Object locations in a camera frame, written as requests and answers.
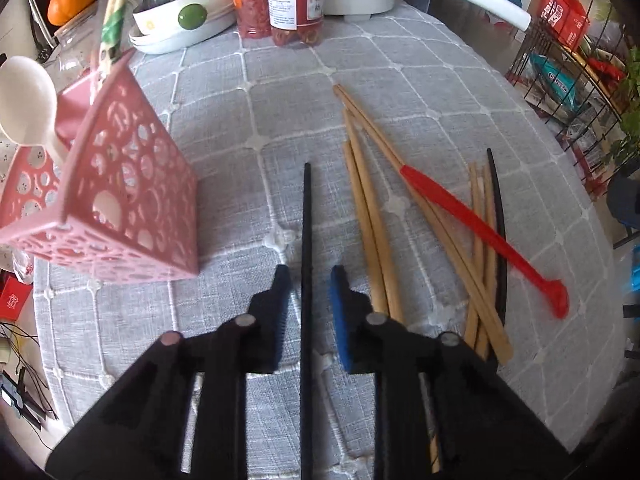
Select white plastic spoon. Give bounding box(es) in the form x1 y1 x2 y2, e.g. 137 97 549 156
0 56 69 166

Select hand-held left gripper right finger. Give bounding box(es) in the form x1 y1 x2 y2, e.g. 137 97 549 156
329 265 576 480

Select black chopstick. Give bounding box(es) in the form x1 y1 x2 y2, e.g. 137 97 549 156
299 162 316 480
486 148 512 361

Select black clamp tool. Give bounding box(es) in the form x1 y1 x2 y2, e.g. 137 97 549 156
0 370 58 431

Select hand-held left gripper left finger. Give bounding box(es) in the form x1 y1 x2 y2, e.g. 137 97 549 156
45 264 294 480

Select jar of dried slices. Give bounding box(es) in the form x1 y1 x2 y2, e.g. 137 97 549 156
265 0 326 49

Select wooden chopstick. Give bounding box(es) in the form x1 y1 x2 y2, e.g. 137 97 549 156
475 164 499 361
343 108 442 476
333 84 515 364
464 162 487 348
342 142 391 315

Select orange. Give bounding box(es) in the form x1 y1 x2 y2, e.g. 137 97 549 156
47 0 100 26

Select black cable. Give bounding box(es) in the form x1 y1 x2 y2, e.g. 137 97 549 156
0 320 58 411

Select white dish with green dot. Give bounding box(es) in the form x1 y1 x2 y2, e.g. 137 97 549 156
129 0 238 55

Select red snack packet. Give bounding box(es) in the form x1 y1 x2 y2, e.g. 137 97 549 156
530 0 591 51

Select red plastic spoon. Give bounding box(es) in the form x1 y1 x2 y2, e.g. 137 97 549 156
400 165 570 319

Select pink perforated utensil basket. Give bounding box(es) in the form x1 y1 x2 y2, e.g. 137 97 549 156
0 49 201 281

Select grey checked tablecloth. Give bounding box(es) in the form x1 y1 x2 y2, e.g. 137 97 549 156
32 0 626 480

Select black wire rack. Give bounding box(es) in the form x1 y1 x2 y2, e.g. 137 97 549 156
505 0 640 201

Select pale chopstick with green band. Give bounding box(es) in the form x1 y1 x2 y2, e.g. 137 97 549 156
96 0 127 75
106 0 140 68

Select blue snack packet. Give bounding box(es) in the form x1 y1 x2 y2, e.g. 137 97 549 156
530 55 586 107

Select green leafy stalks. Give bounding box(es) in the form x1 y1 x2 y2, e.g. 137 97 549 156
606 49 640 171

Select clear glass jar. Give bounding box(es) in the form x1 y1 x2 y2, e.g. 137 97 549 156
54 7 107 77

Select red box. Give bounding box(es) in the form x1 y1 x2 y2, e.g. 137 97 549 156
0 275 34 321

